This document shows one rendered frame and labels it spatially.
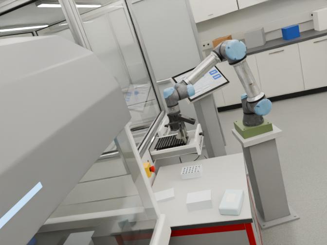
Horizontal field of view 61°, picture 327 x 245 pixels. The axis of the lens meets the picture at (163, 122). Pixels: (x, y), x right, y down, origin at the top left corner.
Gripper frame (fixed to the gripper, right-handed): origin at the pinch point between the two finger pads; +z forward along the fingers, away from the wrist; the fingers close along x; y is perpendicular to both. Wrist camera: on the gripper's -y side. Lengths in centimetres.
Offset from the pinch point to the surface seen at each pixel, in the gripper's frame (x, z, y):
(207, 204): 48, 16, -17
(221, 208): 54, 14, -25
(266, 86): -302, 64, -54
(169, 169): 4.6, 18.3, 16.1
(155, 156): 2.0, 8.7, 24.0
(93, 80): 81, -61, -3
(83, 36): 33, -78, 25
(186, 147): -0.1, 6.1, 1.8
